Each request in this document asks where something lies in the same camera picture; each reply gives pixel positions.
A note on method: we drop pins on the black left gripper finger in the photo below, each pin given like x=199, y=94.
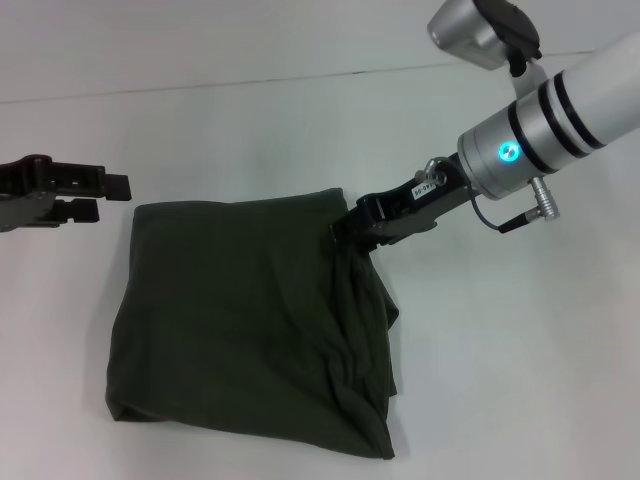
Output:
x=75, y=211
x=80, y=180

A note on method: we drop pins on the right gripper camera-side finger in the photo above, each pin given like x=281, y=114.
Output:
x=372, y=241

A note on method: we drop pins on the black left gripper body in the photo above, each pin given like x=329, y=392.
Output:
x=25, y=195

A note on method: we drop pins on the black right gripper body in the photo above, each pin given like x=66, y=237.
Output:
x=410, y=210

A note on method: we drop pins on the right gripper label-side finger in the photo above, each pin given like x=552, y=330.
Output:
x=352, y=225

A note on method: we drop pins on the dark green FREE t-shirt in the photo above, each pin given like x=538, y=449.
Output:
x=250, y=300

